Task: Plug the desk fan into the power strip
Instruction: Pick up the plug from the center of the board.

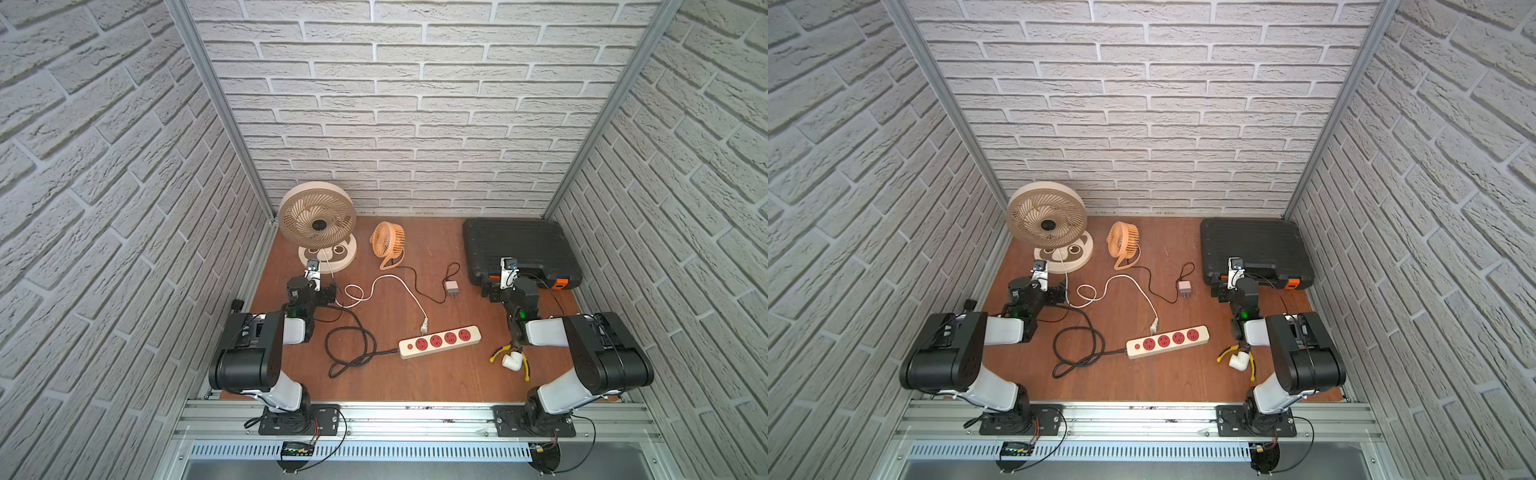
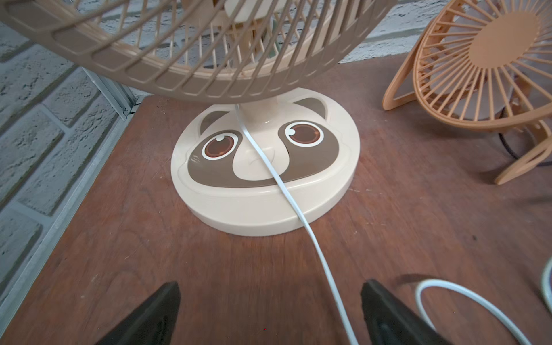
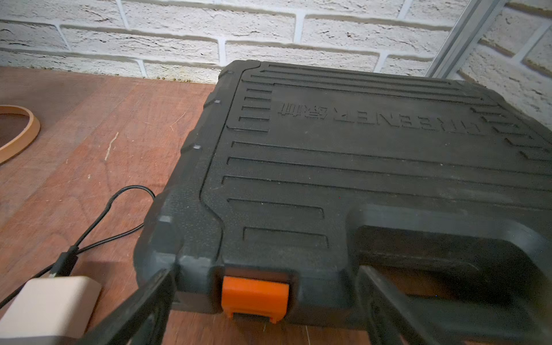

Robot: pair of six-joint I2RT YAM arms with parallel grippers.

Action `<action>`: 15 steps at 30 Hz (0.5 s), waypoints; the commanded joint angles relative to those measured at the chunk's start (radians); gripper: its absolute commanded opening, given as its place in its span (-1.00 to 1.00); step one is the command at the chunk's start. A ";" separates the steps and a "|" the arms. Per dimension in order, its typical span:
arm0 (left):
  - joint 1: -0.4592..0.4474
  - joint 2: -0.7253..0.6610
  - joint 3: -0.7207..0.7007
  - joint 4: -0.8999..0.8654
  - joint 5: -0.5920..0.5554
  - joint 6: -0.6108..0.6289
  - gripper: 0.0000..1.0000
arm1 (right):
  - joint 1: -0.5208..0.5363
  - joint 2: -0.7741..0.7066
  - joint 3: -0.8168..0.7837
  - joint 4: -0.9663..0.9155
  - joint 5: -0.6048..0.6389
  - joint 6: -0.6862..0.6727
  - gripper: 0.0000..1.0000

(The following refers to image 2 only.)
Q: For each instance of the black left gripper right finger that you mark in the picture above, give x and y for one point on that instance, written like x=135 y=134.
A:
x=390 y=321

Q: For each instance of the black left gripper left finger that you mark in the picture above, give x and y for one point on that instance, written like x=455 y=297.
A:
x=152 y=322

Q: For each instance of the small orange desk fan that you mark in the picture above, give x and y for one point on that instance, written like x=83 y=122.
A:
x=484 y=66

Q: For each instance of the beige raccoon desk fan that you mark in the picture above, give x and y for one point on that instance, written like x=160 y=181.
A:
x=267 y=156

